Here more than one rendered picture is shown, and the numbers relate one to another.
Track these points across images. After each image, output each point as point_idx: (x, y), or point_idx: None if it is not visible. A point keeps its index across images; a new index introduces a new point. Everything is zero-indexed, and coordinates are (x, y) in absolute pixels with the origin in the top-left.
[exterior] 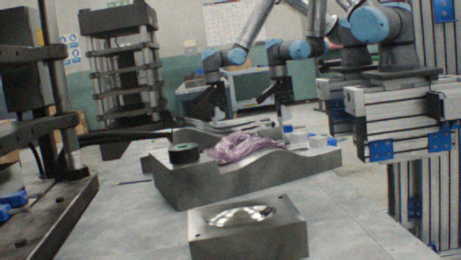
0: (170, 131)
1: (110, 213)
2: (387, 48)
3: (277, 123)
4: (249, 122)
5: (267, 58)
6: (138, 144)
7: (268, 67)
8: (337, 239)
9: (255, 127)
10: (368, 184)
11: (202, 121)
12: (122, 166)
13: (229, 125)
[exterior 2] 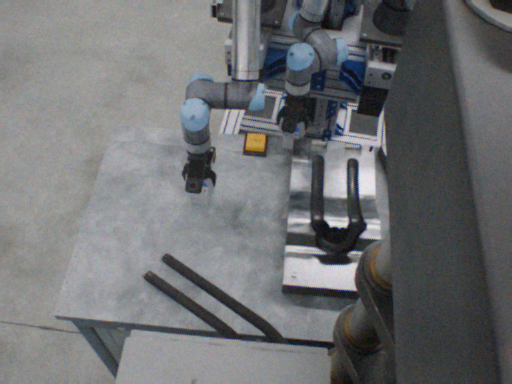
0: (100, 254)
1: None
2: (407, 13)
3: (288, 135)
4: (314, 160)
5: (300, 78)
6: (172, 309)
7: (298, 87)
8: None
9: (350, 163)
10: (65, 84)
11: (290, 203)
12: (319, 329)
13: (304, 181)
